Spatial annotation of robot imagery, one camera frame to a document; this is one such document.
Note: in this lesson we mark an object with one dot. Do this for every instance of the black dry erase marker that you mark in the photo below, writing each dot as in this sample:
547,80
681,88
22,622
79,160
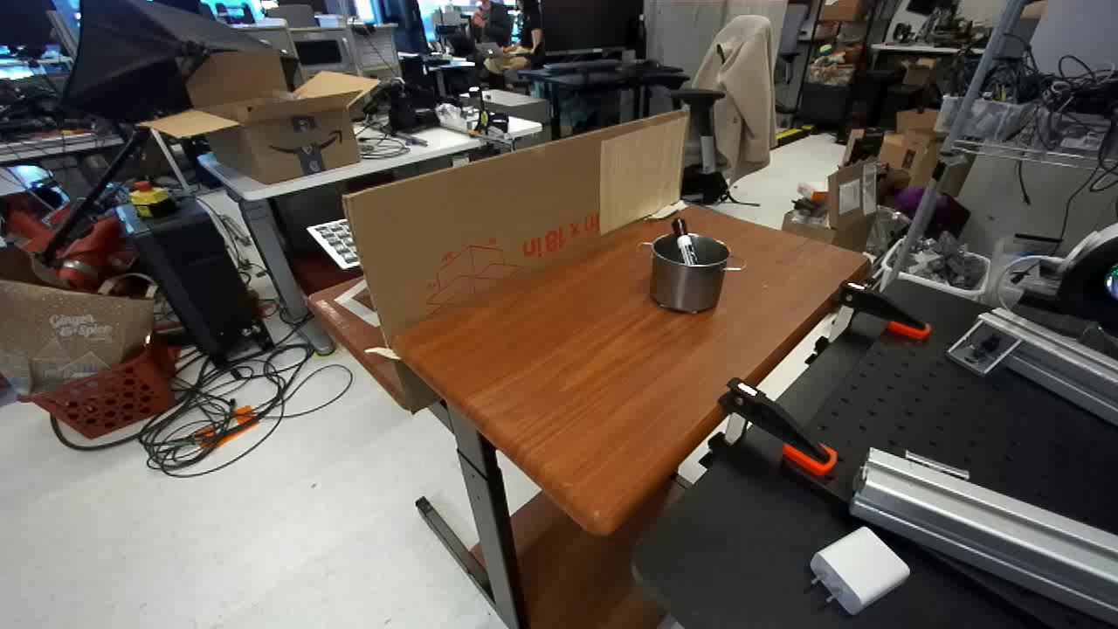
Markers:
679,231

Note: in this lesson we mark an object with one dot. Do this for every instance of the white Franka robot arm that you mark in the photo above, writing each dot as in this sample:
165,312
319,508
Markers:
1103,283

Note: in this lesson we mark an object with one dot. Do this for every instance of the small steel pot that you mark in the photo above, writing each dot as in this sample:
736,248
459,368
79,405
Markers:
687,283

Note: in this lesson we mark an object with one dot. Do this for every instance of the brown cardboard panel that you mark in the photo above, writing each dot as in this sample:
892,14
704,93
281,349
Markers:
491,231

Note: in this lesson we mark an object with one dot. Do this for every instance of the white desk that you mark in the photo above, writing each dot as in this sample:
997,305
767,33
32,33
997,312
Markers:
384,160

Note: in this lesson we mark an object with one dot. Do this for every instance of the white perforated plate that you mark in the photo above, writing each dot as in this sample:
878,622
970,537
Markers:
338,241

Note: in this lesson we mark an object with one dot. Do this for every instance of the beige jacket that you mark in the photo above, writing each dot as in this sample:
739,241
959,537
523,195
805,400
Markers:
739,80

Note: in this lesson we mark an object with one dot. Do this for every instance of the labelled small cardboard box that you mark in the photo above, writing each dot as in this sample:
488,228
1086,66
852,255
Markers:
856,192

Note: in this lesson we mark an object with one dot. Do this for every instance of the open cardboard shipping box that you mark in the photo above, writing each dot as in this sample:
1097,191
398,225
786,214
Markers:
291,141

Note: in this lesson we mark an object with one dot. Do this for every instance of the black equipment case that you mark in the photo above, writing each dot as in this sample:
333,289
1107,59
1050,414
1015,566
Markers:
194,272

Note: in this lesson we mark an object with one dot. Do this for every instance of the black perforated base board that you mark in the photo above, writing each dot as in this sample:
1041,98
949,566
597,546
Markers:
929,405

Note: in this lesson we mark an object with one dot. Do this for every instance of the white power adapter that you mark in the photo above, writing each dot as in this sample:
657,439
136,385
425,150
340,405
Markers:
860,566

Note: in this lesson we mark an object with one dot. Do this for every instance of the grey metal stand pole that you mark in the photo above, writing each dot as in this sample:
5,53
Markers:
965,115

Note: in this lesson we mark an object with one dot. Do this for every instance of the red plastic crate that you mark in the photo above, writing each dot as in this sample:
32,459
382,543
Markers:
109,396

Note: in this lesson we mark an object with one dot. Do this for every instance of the brown paper bag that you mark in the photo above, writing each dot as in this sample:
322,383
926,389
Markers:
70,332

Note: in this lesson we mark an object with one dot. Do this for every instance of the black photo light cover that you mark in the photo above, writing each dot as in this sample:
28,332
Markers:
127,45

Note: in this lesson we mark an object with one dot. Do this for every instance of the dark metal table frame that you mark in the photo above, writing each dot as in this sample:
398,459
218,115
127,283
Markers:
491,512

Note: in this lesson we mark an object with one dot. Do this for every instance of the aluminium extrusion rail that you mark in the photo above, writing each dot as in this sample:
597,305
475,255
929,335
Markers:
990,525

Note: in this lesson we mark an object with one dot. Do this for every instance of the silver metal bracket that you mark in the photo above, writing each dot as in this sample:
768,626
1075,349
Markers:
1058,361

